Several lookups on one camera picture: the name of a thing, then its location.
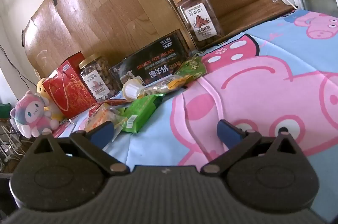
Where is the orange snack packet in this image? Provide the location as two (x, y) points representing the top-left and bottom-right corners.
(88, 105), (122, 132)

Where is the wooden board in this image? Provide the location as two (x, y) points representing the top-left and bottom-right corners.
(22, 0), (191, 76)

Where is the yellow plush toy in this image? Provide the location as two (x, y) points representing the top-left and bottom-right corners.
(36, 78), (64, 120)

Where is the red gift bag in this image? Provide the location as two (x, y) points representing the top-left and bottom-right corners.
(42, 52), (98, 119)

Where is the clear yellow snack packet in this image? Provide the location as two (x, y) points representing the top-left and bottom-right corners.
(137, 74), (194, 96)

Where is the dark green snack packet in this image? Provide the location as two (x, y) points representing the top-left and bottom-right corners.
(176, 56), (207, 82)

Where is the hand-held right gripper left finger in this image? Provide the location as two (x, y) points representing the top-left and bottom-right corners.
(26, 121), (130, 175)

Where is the large nut jar gold lid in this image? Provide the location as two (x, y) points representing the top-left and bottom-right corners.
(173, 0), (225, 50)

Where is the white jelly cup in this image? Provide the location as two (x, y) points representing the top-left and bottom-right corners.
(122, 80), (144, 101)

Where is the clear plastic bin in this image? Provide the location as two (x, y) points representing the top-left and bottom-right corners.
(109, 28), (189, 89)

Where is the small nut jar gold lid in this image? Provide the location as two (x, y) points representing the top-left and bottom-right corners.
(79, 54), (117, 103)

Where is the pink plush toy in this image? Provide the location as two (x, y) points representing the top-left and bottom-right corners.
(10, 90), (60, 138)

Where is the red snack packet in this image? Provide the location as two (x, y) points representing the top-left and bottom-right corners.
(98, 98), (130, 108)

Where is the light green pouch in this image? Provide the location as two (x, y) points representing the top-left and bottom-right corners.
(122, 94), (165, 134)

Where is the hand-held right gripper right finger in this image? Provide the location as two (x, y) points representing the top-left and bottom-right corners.
(201, 120), (307, 175)

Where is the flat red packet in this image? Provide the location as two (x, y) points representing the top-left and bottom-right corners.
(53, 122), (77, 138)

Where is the bundle of white cables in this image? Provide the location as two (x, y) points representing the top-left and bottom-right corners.
(0, 124), (27, 161)

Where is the printed blanket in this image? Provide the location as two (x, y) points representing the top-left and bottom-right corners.
(57, 8), (338, 169)

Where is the thin black cable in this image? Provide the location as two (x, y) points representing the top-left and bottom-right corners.
(0, 44), (29, 87)

